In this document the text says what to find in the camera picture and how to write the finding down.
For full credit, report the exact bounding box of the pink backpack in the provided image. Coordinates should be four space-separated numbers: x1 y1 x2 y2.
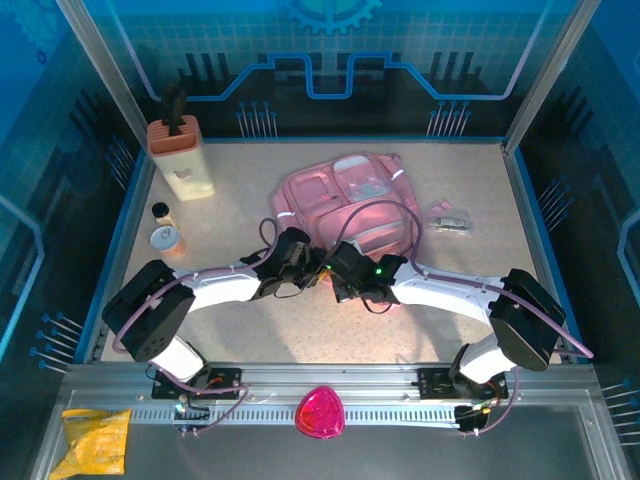
272 152 419 286

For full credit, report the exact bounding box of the clear plastic supplies bag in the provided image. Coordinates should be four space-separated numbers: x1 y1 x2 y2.
424 199 474 236

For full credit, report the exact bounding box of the aluminium front beam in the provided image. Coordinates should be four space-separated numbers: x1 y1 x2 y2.
62 363 599 401

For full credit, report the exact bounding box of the copper tin can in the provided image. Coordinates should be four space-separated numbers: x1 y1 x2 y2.
149 225 187 261

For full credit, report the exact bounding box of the pink triangular button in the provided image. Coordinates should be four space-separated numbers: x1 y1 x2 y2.
293 385 346 441

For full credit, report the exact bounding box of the cream knife block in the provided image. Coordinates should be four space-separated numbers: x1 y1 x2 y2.
145 113 216 203

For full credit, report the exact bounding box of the yellow snack bag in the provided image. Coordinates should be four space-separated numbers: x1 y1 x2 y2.
48 407 132 480

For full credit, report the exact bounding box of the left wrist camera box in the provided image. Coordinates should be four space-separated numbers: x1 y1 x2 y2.
283 228 312 266

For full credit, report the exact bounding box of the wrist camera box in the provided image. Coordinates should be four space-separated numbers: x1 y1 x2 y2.
332 242 370 275
283 228 312 266

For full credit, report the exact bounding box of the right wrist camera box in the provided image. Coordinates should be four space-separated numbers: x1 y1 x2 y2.
332 242 370 275

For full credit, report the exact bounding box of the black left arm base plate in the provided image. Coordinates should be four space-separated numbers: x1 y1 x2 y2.
151 368 242 401

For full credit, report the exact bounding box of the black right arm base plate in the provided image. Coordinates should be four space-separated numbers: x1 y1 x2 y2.
417 368 510 401

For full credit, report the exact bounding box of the slotted grey cable duct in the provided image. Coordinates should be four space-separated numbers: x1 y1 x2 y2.
128 405 464 425

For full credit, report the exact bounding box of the black knife handle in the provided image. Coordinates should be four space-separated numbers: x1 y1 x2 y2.
163 83 189 137

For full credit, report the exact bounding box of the aluminium frame post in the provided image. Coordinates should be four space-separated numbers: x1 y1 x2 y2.
53 0 156 156
502 0 604 154

